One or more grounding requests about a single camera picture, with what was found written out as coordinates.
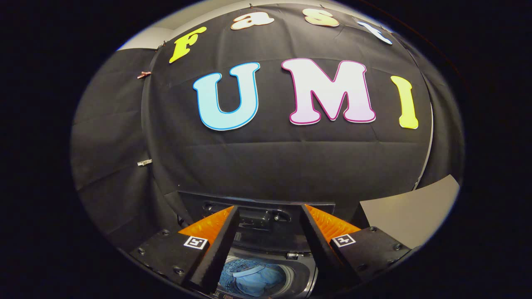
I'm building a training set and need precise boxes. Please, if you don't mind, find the dark washing machine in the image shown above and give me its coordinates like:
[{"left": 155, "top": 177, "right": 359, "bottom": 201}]
[{"left": 210, "top": 245, "right": 321, "bottom": 299}]

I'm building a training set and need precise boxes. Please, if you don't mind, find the black backdrop cloth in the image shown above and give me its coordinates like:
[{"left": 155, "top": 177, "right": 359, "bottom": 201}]
[{"left": 71, "top": 2, "right": 464, "bottom": 250}]

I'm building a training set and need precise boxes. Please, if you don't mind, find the light blue shirt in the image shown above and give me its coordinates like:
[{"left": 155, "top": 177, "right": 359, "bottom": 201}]
[{"left": 220, "top": 260, "right": 288, "bottom": 298}]

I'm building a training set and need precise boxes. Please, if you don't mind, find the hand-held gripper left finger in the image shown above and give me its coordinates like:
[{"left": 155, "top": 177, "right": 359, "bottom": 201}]
[{"left": 130, "top": 205, "right": 241, "bottom": 294}]

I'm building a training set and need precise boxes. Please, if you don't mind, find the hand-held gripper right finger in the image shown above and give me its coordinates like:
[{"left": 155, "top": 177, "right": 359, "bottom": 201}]
[{"left": 300, "top": 203, "right": 412, "bottom": 291}]

